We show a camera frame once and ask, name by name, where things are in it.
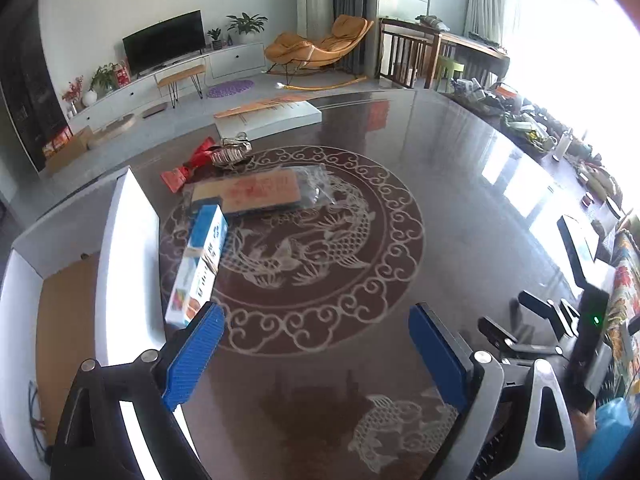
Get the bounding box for red packet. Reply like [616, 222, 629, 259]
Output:
[182, 138, 221, 171]
[160, 168, 191, 194]

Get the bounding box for wooden bench with metal legs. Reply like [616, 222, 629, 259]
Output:
[154, 63, 207, 109]

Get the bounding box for white cardboard box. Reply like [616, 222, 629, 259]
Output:
[0, 167, 202, 480]

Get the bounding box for round purple mat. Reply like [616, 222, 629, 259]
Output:
[207, 78, 255, 101]

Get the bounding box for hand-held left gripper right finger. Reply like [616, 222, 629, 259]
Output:
[408, 303, 577, 480]

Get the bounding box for orange hose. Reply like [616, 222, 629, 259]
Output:
[272, 77, 369, 94]

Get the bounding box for red cable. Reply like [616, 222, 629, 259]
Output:
[27, 379, 52, 442]

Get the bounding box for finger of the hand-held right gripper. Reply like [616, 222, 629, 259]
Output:
[478, 315, 522, 357]
[518, 289, 582, 347]

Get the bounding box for green bundle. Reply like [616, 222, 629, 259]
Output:
[414, 13, 449, 31]

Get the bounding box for wooden side table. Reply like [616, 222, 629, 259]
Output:
[424, 29, 511, 94]

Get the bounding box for black display cabinet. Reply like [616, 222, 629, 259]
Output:
[0, 10, 69, 172]

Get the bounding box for blue white small box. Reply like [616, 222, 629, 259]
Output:
[163, 203, 229, 331]

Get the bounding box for white flat carton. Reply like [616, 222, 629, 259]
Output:
[213, 98, 321, 139]

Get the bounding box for red flowers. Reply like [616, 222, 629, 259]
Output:
[61, 75, 85, 106]

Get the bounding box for red boxes on floor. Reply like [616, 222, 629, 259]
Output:
[42, 127, 74, 156]

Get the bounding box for orange rocking chair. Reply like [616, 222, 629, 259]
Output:
[263, 13, 375, 75]

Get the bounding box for round wooden board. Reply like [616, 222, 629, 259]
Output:
[87, 113, 136, 141]

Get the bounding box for white curtain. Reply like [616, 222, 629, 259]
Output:
[464, 0, 524, 47]

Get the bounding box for floral printed cloth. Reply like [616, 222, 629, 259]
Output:
[606, 229, 640, 363]

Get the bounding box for green plastic stool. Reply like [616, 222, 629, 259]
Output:
[434, 57, 466, 94]

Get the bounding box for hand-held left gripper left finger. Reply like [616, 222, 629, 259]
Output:
[49, 302, 227, 480]

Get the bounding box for bushy potted green plant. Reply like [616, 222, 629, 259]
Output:
[89, 63, 119, 95]

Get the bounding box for large potted green plant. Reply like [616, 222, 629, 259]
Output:
[225, 12, 269, 45]

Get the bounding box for brown cardboard box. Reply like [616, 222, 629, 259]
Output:
[44, 125, 94, 174]

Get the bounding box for grey curtain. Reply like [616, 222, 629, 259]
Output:
[330, 0, 381, 74]

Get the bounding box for white television cabinet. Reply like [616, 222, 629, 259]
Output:
[67, 39, 266, 134]

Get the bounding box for black flat television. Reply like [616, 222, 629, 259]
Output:
[122, 9, 207, 79]

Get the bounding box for person's right forearm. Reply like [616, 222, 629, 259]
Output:
[569, 398, 637, 462]

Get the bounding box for wooden slatted chair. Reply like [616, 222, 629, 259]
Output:
[379, 17, 431, 89]

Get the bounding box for clear bag with brown card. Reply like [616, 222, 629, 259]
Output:
[182, 162, 334, 219]

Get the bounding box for pile of table clutter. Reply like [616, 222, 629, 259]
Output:
[444, 77, 627, 213]

